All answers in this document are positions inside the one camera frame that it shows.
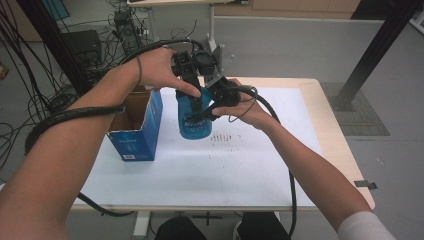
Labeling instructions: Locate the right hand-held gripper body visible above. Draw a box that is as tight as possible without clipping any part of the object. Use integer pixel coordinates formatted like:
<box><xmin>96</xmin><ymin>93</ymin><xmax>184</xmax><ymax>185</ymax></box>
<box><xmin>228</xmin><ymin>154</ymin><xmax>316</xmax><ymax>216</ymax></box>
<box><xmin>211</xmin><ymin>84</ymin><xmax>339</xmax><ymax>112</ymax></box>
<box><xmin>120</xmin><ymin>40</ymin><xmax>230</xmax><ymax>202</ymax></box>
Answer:
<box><xmin>209</xmin><ymin>75</ymin><xmax>243</xmax><ymax>115</ymax></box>

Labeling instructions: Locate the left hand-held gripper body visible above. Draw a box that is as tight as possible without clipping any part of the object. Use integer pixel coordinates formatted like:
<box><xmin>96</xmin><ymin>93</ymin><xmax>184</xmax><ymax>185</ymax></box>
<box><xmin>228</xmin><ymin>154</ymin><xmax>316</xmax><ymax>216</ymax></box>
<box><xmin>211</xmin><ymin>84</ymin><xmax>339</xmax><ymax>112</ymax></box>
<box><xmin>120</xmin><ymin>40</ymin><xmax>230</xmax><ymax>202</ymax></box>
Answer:
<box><xmin>171</xmin><ymin>44</ymin><xmax>228</xmax><ymax>90</ymax></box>

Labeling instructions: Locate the blue plastic bottle white cap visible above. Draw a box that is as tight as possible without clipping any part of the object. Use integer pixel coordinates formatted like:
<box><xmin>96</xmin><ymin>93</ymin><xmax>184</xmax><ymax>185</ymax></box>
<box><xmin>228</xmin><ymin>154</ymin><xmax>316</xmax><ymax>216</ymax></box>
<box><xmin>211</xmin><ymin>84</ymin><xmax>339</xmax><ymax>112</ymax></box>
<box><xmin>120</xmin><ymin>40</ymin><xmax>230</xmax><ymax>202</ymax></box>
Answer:
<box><xmin>175</xmin><ymin>85</ymin><xmax>215</xmax><ymax>141</ymax></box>

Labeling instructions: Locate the blue cardboard box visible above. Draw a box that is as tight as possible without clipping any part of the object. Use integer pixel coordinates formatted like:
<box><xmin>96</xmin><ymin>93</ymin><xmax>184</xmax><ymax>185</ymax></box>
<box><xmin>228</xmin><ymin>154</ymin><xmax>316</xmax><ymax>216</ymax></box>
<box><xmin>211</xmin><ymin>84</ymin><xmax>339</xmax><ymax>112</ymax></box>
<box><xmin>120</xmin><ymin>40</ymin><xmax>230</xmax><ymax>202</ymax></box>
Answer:
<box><xmin>105</xmin><ymin>84</ymin><xmax>165</xmax><ymax>162</ymax></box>

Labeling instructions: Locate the person's right hand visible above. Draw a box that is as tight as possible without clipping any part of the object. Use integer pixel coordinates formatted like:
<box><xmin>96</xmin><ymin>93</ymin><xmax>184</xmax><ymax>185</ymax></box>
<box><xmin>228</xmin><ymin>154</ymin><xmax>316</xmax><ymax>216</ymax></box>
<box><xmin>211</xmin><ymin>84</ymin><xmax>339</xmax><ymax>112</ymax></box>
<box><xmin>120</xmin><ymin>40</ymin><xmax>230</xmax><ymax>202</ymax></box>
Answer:
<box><xmin>211</xmin><ymin>77</ymin><xmax>280</xmax><ymax>132</ymax></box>

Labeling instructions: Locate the person's left hand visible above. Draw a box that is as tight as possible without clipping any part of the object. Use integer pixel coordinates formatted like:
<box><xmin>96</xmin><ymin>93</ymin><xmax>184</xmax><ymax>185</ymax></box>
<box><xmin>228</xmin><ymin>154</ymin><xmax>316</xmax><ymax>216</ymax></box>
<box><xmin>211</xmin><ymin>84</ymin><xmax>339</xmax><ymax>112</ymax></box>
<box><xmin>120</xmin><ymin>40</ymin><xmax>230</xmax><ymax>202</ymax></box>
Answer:
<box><xmin>135</xmin><ymin>46</ymin><xmax>203</xmax><ymax>100</ymax></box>

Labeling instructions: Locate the white desk with legs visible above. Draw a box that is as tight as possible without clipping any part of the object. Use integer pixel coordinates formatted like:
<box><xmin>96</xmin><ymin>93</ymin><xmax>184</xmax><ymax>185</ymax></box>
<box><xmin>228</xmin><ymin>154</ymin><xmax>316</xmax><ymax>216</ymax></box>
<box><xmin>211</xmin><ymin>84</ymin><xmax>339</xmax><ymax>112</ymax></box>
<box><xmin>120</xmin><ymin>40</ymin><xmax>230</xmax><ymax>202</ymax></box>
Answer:
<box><xmin>126</xmin><ymin>0</ymin><xmax>256</xmax><ymax>54</ymax></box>

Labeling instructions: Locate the white paper mat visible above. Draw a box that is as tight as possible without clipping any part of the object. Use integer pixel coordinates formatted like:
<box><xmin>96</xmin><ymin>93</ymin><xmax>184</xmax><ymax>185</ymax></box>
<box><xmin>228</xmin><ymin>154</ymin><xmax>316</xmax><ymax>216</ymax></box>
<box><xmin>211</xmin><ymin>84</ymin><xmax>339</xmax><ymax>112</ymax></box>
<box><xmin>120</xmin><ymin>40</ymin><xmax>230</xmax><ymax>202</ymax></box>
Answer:
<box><xmin>73</xmin><ymin>85</ymin><xmax>324</xmax><ymax>207</ymax></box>

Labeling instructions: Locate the black equipment box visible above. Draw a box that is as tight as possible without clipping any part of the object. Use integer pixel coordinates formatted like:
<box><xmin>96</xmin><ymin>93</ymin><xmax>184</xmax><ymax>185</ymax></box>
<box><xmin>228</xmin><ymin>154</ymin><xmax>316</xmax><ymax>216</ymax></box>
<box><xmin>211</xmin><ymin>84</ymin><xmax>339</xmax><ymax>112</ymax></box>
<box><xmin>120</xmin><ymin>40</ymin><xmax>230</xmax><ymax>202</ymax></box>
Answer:
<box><xmin>61</xmin><ymin>29</ymin><xmax>103</xmax><ymax>68</ymax></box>

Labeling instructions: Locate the wooden cabinet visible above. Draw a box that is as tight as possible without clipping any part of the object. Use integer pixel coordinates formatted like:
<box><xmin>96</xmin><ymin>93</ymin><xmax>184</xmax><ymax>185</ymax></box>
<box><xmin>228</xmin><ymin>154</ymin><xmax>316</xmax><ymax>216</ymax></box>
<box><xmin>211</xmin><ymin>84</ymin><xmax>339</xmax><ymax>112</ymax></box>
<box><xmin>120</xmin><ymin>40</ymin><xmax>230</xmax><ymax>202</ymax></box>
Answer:
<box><xmin>214</xmin><ymin>0</ymin><xmax>362</xmax><ymax>20</ymax></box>

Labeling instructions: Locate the person's left leg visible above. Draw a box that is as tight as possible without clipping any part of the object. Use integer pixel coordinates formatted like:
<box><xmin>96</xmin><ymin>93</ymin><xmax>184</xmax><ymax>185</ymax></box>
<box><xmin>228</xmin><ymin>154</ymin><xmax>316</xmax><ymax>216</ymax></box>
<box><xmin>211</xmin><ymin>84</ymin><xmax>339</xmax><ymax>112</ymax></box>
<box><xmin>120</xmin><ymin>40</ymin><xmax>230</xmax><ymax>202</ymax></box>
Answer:
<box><xmin>154</xmin><ymin>215</ymin><xmax>208</xmax><ymax>240</ymax></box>

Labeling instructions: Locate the person's leg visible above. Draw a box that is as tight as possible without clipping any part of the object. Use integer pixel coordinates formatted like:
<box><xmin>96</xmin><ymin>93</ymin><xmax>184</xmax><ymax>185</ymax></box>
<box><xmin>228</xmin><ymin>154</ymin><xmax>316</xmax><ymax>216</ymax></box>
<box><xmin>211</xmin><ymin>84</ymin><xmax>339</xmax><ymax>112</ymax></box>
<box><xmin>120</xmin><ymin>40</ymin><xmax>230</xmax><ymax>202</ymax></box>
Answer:
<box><xmin>235</xmin><ymin>211</ymin><xmax>294</xmax><ymax>240</ymax></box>
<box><xmin>154</xmin><ymin>215</ymin><xmax>208</xmax><ymax>240</ymax></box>

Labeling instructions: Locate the person's right leg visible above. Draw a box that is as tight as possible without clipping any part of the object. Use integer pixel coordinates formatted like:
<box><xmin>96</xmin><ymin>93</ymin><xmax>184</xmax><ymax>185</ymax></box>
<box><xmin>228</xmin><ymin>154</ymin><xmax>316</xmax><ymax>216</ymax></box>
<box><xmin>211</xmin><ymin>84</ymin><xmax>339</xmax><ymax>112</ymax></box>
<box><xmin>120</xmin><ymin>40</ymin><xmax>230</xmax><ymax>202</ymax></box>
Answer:
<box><xmin>235</xmin><ymin>211</ymin><xmax>294</xmax><ymax>240</ymax></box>

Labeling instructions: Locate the grey floor mat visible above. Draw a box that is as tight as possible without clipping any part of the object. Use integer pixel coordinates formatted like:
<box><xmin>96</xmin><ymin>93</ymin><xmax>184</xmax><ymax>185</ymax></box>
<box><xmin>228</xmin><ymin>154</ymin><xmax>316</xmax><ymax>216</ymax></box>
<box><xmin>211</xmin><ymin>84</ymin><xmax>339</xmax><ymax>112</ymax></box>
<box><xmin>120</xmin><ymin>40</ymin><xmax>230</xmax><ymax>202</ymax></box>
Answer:
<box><xmin>320</xmin><ymin>82</ymin><xmax>391</xmax><ymax>137</ymax></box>

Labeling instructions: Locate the black tape strip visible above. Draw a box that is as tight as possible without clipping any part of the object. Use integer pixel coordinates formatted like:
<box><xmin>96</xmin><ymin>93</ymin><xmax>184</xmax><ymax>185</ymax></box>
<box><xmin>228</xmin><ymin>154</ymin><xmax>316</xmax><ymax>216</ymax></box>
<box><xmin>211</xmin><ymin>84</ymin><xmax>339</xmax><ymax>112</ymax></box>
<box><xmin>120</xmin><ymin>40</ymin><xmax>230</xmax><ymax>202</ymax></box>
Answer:
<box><xmin>353</xmin><ymin>179</ymin><xmax>379</xmax><ymax>191</ymax></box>

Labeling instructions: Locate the white right shirt sleeve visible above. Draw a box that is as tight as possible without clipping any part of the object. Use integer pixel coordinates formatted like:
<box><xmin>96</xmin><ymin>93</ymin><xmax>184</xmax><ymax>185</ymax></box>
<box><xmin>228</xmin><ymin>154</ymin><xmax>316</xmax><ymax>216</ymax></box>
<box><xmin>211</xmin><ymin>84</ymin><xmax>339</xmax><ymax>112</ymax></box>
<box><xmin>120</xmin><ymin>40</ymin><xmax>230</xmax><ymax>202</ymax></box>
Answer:
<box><xmin>337</xmin><ymin>210</ymin><xmax>398</xmax><ymax>240</ymax></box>

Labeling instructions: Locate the thin black right wrist strap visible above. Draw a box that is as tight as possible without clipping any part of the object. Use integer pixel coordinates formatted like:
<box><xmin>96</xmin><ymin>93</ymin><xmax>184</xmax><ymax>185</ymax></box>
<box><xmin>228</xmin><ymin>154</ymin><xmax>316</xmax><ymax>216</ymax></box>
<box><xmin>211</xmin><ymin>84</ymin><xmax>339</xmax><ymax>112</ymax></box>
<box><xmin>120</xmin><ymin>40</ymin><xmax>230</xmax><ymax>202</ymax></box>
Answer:
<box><xmin>227</xmin><ymin>86</ymin><xmax>259</xmax><ymax>123</ymax></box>

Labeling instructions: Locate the thin black wrist strap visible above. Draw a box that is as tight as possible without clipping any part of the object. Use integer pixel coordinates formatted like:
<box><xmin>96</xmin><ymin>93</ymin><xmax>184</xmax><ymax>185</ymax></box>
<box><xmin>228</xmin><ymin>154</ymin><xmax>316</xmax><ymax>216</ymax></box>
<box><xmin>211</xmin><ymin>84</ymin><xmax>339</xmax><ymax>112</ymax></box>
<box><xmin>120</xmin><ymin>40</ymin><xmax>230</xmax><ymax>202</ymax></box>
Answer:
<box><xmin>135</xmin><ymin>55</ymin><xmax>144</xmax><ymax>88</ymax></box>
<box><xmin>227</xmin><ymin>86</ymin><xmax>259</xmax><ymax>123</ymax></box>

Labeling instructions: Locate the thin black left wrist strap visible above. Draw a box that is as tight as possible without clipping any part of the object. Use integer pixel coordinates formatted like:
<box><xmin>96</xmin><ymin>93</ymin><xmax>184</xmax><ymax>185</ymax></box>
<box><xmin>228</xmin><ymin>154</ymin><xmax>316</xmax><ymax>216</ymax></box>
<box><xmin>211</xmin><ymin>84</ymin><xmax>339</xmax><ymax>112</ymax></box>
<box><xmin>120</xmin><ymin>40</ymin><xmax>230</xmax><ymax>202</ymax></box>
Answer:
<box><xmin>135</xmin><ymin>55</ymin><xmax>144</xmax><ymax>88</ymax></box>

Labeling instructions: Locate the black corrugated right gripper cable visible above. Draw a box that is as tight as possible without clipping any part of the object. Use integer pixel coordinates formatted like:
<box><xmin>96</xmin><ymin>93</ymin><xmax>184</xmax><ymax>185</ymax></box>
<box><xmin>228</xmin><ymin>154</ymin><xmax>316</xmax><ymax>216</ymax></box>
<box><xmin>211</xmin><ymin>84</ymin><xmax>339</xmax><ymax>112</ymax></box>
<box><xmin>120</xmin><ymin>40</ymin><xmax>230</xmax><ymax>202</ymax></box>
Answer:
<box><xmin>233</xmin><ymin>85</ymin><xmax>298</xmax><ymax>238</ymax></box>

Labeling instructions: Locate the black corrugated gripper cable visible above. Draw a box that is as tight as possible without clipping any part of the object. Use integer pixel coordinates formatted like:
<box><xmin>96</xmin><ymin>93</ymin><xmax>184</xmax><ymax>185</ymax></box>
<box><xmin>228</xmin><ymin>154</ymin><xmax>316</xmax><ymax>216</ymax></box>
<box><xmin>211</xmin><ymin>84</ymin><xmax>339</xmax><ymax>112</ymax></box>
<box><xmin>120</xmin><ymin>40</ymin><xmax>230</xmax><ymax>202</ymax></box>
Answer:
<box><xmin>24</xmin><ymin>38</ymin><xmax>205</xmax><ymax>218</ymax></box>
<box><xmin>233</xmin><ymin>85</ymin><xmax>298</xmax><ymax>238</ymax></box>

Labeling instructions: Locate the black corrugated left gripper cable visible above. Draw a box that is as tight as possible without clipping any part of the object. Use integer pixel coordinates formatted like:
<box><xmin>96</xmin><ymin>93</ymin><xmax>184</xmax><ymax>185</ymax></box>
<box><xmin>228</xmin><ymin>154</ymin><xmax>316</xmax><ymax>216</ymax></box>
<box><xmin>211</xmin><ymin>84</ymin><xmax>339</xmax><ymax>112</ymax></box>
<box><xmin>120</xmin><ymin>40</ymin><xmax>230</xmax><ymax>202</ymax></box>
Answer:
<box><xmin>24</xmin><ymin>38</ymin><xmax>205</xmax><ymax>218</ymax></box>

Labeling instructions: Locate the black metal stand post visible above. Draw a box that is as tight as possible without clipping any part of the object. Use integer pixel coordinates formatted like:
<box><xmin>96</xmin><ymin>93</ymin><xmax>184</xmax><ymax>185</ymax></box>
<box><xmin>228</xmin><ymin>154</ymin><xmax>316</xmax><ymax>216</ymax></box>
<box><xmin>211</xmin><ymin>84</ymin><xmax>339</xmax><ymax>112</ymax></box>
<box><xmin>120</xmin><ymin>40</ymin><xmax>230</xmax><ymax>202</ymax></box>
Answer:
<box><xmin>15</xmin><ymin>0</ymin><xmax>93</xmax><ymax>98</ymax></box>

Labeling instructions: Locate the tangle of black floor cables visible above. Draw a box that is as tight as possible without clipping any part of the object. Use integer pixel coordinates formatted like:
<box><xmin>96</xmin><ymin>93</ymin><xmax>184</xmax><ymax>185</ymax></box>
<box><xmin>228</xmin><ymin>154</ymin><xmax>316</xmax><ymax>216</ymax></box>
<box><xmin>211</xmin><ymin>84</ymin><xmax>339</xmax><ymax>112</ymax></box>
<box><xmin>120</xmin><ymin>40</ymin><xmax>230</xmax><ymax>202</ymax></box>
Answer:
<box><xmin>0</xmin><ymin>0</ymin><xmax>199</xmax><ymax>171</ymax></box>

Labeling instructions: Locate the black metal frame post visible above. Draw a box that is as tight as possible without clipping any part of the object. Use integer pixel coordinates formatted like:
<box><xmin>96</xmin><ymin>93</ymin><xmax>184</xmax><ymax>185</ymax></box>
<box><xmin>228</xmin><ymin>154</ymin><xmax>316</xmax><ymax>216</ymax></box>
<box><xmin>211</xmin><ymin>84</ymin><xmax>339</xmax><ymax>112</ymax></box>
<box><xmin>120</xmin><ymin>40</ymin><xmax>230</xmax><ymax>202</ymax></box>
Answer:
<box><xmin>332</xmin><ymin>0</ymin><xmax>424</xmax><ymax>112</ymax></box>

